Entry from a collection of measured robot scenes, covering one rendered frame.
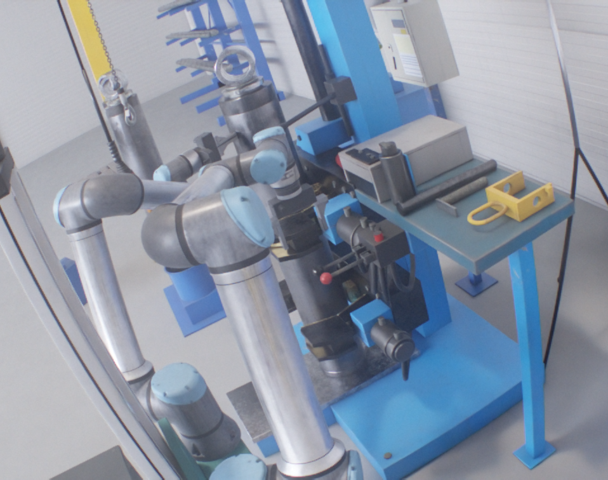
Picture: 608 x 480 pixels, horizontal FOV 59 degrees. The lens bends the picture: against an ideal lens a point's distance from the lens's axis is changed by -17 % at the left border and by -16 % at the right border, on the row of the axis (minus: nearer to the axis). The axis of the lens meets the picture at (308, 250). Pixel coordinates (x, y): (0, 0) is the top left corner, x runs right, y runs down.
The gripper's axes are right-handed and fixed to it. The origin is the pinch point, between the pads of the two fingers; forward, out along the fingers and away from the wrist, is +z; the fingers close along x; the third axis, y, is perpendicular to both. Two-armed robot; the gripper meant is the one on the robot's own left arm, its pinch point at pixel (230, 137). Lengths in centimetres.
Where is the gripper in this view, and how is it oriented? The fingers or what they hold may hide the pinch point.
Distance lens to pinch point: 228.7
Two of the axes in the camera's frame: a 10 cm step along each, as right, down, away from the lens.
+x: 3.0, 8.4, 4.6
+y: -6.8, -1.5, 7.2
